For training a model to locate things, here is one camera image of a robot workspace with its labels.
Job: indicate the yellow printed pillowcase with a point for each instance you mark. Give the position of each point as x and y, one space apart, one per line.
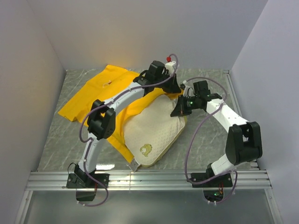
103 86

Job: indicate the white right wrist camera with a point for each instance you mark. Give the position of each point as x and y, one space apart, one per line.
188 91

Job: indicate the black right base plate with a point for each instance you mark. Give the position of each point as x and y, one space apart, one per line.
217 188

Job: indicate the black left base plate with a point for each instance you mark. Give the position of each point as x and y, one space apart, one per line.
85 187

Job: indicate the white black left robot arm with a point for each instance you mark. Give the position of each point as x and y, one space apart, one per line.
101 119

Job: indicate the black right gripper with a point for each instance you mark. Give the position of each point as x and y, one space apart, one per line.
180 109

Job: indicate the cream dotted foam pillow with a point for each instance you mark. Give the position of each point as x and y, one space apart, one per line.
150 134

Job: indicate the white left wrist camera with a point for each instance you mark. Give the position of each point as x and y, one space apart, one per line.
171 65

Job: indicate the aluminium front mounting rail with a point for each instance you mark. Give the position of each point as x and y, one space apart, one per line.
160 180

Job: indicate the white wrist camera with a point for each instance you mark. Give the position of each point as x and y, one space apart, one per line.
171 65
188 91

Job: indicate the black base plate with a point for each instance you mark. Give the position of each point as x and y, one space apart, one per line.
85 187
217 188

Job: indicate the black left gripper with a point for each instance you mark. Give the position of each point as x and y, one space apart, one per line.
174 87

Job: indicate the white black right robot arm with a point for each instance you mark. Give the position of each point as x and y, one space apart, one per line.
216 107

